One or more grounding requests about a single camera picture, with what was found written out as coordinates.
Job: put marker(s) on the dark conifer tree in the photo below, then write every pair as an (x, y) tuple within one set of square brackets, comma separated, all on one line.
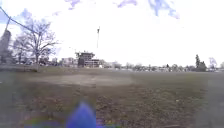
[(200, 65)]

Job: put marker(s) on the building under construction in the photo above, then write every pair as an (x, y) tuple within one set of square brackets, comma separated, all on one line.
[(85, 60)]

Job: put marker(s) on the tall construction crane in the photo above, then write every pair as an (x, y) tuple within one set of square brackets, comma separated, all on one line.
[(98, 35)]

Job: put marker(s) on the large bare tree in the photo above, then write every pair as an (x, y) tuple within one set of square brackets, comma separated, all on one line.
[(37, 45)]

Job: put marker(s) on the distant row of trees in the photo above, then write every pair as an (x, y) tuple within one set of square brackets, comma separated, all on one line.
[(150, 67)]

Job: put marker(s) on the patchy grass field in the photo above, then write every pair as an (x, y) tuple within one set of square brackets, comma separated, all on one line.
[(140, 96)]

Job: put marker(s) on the grey tower building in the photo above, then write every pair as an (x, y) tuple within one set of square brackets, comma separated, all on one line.
[(5, 45)]

